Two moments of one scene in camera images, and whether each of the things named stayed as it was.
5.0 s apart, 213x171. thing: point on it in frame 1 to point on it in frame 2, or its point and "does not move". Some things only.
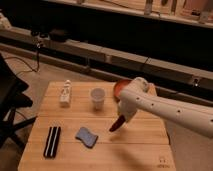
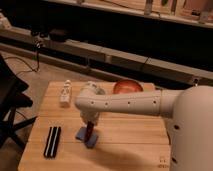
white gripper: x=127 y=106 to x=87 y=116
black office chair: x=12 y=98 does not move
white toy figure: x=66 y=94 does not move
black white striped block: x=52 y=141 does not move
